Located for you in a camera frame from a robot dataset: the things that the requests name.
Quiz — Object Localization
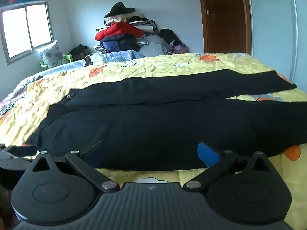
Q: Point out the floral pillow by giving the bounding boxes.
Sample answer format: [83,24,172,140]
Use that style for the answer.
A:
[38,40,65,69]

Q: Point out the yellow printed quilt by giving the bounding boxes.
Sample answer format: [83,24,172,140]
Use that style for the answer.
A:
[0,53,307,230]

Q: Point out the window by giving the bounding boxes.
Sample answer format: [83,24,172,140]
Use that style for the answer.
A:
[0,1,54,65]

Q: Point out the stack of folded clothes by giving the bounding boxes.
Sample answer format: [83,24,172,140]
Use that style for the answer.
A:
[104,14,157,33]

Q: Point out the black and white patterned cloth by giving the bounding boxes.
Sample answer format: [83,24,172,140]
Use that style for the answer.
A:
[84,54,106,66]

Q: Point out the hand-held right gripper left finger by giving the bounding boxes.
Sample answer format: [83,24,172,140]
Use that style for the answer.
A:
[31,141,120,193]

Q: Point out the white wardrobe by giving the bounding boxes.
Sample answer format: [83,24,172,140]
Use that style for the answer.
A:
[246,0,307,84]

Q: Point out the black pants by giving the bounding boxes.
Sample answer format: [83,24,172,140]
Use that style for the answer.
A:
[25,69,307,172]

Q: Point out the black duffel bag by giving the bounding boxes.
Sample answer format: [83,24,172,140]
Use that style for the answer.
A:
[69,44,89,61]

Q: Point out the grey bag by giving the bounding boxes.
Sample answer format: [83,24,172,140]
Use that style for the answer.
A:
[139,35,169,57]

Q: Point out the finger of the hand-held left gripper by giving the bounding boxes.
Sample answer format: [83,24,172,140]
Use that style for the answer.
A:
[0,144,37,157]

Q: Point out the green plastic chair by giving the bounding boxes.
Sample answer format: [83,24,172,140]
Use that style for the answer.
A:
[40,54,73,68]

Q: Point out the pile of assorted clothes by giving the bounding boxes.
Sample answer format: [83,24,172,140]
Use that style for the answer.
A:
[43,50,145,76]

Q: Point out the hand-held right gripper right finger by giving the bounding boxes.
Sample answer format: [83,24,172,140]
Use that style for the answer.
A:
[183,142,275,193]

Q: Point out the navy puffer jacket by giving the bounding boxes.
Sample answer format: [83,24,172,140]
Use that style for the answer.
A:
[100,34,142,53]

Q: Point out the red puffer jacket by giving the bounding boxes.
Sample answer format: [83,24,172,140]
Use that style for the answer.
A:
[95,22,145,41]

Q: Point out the brown wooden door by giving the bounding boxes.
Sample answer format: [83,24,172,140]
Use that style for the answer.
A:
[197,0,252,55]

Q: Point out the black garment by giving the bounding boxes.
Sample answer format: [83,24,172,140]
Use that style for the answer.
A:
[104,2,136,18]

